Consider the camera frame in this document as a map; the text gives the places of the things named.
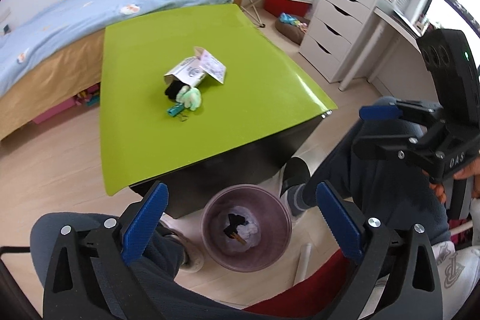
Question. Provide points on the white drawer unit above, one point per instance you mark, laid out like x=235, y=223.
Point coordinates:
x=337, y=24

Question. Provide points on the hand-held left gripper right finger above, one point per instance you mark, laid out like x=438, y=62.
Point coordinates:
x=339, y=222

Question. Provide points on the red cooler box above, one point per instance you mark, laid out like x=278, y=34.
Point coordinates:
x=281, y=5

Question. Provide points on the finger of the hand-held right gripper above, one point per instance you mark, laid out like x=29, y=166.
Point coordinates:
x=375, y=151
x=378, y=112

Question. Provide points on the person's right shoe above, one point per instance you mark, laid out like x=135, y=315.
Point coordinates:
x=296, y=177

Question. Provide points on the person's left leg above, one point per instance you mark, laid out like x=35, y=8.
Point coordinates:
x=165, y=267

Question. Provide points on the blue printed blanket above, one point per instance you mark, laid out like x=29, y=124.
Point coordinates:
x=75, y=16

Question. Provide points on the small dark device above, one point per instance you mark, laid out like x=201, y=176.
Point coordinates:
x=6, y=28

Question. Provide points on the person's right leg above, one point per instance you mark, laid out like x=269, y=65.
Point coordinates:
x=393, y=192

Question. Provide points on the white desk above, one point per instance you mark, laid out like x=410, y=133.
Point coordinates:
x=390, y=20

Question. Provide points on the wooden bed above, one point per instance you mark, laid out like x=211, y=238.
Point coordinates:
x=48, y=80

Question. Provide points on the white printed carton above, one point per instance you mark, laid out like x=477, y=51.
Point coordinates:
x=185, y=70

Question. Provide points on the person's white printed sweatshirt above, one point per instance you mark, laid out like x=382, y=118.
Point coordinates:
x=457, y=275

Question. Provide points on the colourful toy blocks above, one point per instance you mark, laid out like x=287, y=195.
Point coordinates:
x=88, y=97

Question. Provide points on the teal soft toy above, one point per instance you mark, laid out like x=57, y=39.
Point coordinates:
x=287, y=18

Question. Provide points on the person's right hand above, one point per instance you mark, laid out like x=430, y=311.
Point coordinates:
x=467, y=170

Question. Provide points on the black sock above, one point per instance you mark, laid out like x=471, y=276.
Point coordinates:
x=173, y=91

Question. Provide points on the brown pet bed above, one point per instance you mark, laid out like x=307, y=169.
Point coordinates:
x=290, y=33

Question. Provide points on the person's left shoe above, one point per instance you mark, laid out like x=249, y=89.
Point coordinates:
x=193, y=260

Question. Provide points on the pink storage box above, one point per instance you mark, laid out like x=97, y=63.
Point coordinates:
x=52, y=112

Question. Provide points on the purple plastic waste bin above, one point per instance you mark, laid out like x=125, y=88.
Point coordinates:
x=270, y=222

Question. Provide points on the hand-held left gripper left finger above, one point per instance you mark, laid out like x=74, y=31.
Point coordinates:
x=144, y=226

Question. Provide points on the white crumpled tissue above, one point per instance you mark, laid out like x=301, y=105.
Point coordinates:
x=252, y=230

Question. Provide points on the person's leg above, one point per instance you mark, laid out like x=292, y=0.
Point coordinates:
x=393, y=192
x=165, y=267

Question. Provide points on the small teal clip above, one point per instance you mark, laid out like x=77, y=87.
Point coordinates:
x=174, y=110

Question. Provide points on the green table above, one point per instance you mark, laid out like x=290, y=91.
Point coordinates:
x=150, y=136

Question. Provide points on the black scrap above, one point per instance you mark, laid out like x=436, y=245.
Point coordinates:
x=234, y=222

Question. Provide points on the pink soft toy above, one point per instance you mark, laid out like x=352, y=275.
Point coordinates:
x=303, y=26

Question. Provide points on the person's shoe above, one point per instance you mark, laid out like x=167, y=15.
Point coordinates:
x=296, y=177
x=193, y=260

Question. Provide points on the black chair frame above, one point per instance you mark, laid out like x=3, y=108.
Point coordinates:
x=15, y=249

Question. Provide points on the red chair seat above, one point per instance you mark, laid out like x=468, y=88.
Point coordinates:
x=300, y=293

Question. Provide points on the green white cloth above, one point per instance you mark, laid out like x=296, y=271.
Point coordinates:
x=191, y=98

